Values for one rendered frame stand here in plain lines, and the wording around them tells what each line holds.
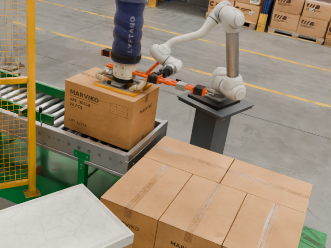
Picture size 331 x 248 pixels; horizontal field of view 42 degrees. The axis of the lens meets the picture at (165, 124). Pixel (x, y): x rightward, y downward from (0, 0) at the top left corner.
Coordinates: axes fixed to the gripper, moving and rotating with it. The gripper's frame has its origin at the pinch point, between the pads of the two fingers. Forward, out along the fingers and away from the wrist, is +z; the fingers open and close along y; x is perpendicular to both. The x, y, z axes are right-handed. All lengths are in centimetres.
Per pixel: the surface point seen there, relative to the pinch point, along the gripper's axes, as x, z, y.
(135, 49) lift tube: 17.6, 4.8, -18.9
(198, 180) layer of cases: -52, 27, 54
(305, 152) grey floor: -115, -175, 111
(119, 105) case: 17.1, 21.9, 18.5
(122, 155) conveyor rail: 4, 37, 49
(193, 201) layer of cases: -57, 53, 53
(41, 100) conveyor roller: 111, -10, 55
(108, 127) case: 25, 22, 40
